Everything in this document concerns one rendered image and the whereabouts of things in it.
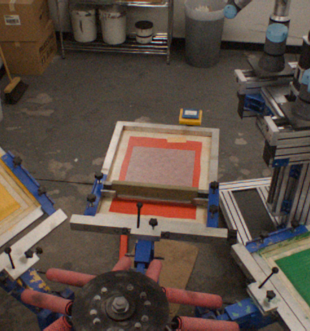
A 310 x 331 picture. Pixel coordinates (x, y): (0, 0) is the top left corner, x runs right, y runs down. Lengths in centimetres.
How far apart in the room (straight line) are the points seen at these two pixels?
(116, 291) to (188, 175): 107
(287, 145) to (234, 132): 201
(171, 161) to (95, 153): 171
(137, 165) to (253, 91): 82
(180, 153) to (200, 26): 279
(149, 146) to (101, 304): 132
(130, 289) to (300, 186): 171
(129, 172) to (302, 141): 89
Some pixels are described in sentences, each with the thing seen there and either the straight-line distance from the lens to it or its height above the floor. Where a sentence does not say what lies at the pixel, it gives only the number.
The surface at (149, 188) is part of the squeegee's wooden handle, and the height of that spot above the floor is 105.
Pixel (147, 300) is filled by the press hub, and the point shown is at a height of 131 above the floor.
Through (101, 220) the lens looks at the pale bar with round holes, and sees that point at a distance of 215.
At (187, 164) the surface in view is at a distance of 256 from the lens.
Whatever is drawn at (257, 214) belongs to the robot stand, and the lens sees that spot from 341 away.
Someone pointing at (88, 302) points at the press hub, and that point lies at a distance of 156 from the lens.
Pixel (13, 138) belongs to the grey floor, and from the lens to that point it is 452.
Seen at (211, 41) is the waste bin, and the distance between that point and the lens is 535.
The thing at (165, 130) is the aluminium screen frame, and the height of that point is 98.
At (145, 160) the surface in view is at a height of 96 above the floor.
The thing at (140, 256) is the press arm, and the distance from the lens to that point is 200.
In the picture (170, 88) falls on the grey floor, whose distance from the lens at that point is 507.
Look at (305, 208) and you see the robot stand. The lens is 320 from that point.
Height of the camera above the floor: 258
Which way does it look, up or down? 40 degrees down
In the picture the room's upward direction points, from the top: straight up
